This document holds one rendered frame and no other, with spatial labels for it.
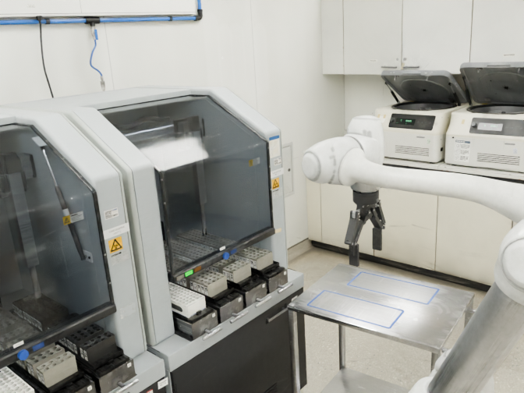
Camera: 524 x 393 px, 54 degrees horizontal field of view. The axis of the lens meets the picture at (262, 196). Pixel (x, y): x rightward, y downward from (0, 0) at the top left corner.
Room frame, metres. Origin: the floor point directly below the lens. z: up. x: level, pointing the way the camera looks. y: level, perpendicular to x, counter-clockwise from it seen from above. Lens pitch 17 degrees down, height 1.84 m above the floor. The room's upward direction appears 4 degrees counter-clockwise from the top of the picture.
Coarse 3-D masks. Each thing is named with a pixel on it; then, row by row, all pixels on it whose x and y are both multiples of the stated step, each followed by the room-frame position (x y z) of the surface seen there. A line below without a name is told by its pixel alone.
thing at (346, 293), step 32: (320, 288) 1.95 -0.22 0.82; (352, 288) 1.93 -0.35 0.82; (384, 288) 1.91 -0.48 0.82; (416, 288) 1.90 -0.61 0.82; (448, 288) 1.88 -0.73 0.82; (352, 320) 1.68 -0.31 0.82; (384, 320) 1.66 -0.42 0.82; (416, 320) 1.65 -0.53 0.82; (448, 320) 1.64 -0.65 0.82; (352, 384) 2.01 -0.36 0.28; (384, 384) 2.00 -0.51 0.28
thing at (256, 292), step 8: (256, 280) 2.06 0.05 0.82; (240, 288) 2.00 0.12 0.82; (248, 288) 2.00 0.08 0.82; (256, 288) 2.02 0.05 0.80; (264, 288) 2.06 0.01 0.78; (248, 296) 1.98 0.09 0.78; (256, 296) 2.02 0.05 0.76; (264, 296) 2.06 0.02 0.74; (248, 304) 1.98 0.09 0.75; (256, 304) 1.96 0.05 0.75
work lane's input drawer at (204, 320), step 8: (200, 312) 1.82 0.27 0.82; (208, 312) 1.82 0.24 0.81; (216, 312) 1.84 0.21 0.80; (176, 320) 1.80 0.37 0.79; (184, 320) 1.78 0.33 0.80; (192, 320) 1.76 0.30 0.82; (200, 320) 1.78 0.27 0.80; (208, 320) 1.81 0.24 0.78; (216, 320) 1.84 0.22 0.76; (184, 328) 1.77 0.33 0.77; (192, 328) 1.74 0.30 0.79; (200, 328) 1.78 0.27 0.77; (208, 328) 1.80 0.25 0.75; (208, 336) 1.75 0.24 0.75
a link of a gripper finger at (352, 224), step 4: (356, 212) 1.37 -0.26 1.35; (356, 216) 1.37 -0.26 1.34; (352, 220) 1.37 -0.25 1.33; (356, 220) 1.36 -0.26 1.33; (352, 224) 1.37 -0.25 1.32; (356, 224) 1.36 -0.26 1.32; (348, 228) 1.37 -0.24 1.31; (352, 228) 1.36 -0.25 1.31; (356, 228) 1.36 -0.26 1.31; (348, 232) 1.36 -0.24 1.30; (352, 232) 1.35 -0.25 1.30; (348, 236) 1.36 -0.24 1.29; (352, 236) 1.35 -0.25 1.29; (352, 240) 1.35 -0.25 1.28; (352, 244) 1.34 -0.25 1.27
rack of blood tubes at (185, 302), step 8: (176, 288) 1.94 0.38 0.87; (184, 288) 1.94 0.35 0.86; (176, 296) 1.87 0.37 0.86; (184, 296) 1.88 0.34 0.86; (192, 296) 1.86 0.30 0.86; (200, 296) 1.87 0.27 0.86; (176, 304) 1.82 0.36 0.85; (184, 304) 1.81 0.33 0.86; (192, 304) 1.80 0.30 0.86; (200, 304) 1.83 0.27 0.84; (176, 312) 1.83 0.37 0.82; (184, 312) 1.79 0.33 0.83; (192, 312) 1.80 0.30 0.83
